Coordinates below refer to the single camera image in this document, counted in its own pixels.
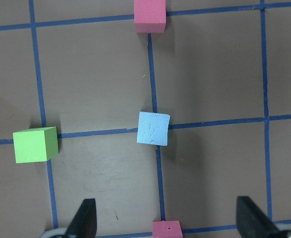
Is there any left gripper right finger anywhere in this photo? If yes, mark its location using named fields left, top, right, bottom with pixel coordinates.
left=236, top=196, right=285, bottom=238

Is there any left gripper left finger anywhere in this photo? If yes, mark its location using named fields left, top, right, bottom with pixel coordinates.
left=65, top=198, right=96, bottom=238

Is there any light blue block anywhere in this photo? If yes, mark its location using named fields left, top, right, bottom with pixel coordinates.
left=137, top=112, right=170, bottom=146

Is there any pink block near left base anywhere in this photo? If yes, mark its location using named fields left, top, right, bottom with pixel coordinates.
left=152, top=221, right=183, bottom=238

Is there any green block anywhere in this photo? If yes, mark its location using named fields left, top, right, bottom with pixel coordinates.
left=13, top=127, right=59, bottom=164

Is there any pink block left front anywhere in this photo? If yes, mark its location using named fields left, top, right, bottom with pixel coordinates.
left=134, top=0, right=166, bottom=33

